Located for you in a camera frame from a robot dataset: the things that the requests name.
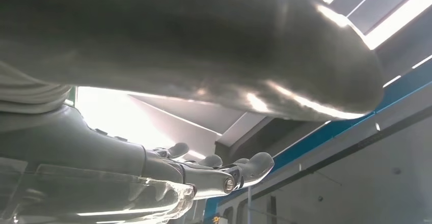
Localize clear plastic wrist plate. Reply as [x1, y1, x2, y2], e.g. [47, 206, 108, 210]
[0, 157, 197, 224]

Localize ceiling light strip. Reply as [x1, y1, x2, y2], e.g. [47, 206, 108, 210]
[363, 0, 432, 51]

